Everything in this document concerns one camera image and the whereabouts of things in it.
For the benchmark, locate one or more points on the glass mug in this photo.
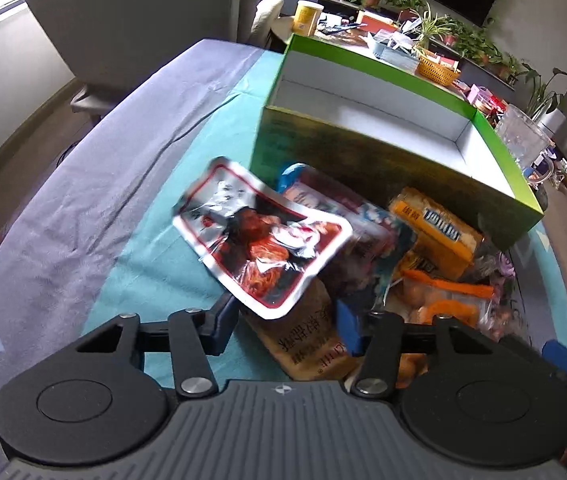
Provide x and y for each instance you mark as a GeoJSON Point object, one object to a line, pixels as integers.
{"type": "Point", "coordinates": [524, 138]}

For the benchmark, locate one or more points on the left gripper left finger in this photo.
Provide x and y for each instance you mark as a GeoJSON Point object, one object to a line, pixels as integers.
{"type": "Point", "coordinates": [190, 336]}

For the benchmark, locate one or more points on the grey blue storage tray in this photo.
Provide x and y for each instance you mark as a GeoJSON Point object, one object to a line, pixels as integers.
{"type": "Point", "coordinates": [396, 57]}

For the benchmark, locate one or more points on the spider plant in vase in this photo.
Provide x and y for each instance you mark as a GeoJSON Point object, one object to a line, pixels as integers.
{"type": "Point", "coordinates": [430, 25]}

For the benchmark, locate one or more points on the red white snack packet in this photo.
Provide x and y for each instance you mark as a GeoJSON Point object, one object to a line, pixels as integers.
{"type": "Point", "coordinates": [263, 248]}

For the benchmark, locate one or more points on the beige drink stick sachet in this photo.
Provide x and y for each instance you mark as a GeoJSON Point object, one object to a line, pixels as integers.
{"type": "Point", "coordinates": [305, 342]}

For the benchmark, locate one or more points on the pink label dark snack bag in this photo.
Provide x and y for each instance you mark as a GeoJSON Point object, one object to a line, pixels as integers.
{"type": "Point", "coordinates": [493, 268]}

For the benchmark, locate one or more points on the teal patterned tablecloth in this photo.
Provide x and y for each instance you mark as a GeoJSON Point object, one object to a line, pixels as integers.
{"type": "Point", "coordinates": [97, 239]}

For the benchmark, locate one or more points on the clear bag orange snacks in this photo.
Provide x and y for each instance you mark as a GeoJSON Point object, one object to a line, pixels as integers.
{"type": "Point", "coordinates": [419, 299]}

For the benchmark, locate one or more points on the dark blue snack packet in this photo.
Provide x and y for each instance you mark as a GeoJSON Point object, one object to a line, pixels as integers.
{"type": "Point", "coordinates": [379, 241]}

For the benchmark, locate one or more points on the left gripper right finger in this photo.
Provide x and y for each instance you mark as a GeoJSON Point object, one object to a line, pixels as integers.
{"type": "Point", "coordinates": [380, 339]}

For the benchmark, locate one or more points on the orange yellow snack packet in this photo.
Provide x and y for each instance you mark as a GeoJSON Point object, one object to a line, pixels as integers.
{"type": "Point", "coordinates": [445, 246]}

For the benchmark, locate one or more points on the yellow tin can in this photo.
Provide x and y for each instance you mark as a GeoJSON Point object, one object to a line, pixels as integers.
{"type": "Point", "coordinates": [306, 17]}

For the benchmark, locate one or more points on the grey sofa armchair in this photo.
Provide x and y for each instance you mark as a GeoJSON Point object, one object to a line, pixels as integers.
{"type": "Point", "coordinates": [113, 46]}

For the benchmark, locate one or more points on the woven yellow basket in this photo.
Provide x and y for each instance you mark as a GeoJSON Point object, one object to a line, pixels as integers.
{"type": "Point", "coordinates": [436, 72]}

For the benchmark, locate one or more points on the round white coffee table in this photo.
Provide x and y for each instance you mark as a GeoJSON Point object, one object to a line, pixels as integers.
{"type": "Point", "coordinates": [281, 33]}

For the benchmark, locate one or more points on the red orange card box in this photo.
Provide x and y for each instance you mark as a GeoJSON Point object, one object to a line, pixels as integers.
{"type": "Point", "coordinates": [373, 22]}

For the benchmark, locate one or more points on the green cardboard box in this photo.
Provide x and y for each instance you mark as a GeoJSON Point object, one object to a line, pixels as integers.
{"type": "Point", "coordinates": [378, 129]}

